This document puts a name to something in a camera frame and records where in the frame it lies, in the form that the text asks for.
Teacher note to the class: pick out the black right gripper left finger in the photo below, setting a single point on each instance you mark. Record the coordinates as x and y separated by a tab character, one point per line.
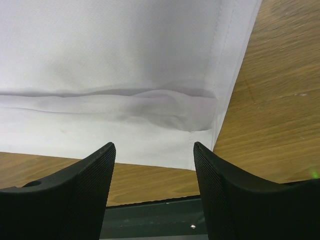
66	205

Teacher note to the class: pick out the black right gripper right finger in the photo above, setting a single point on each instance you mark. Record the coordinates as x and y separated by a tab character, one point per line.
238	205

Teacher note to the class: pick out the white t-shirt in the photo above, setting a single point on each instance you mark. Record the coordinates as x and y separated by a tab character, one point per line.
151	76

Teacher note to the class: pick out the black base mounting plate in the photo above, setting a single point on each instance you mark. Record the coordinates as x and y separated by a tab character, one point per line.
170	219

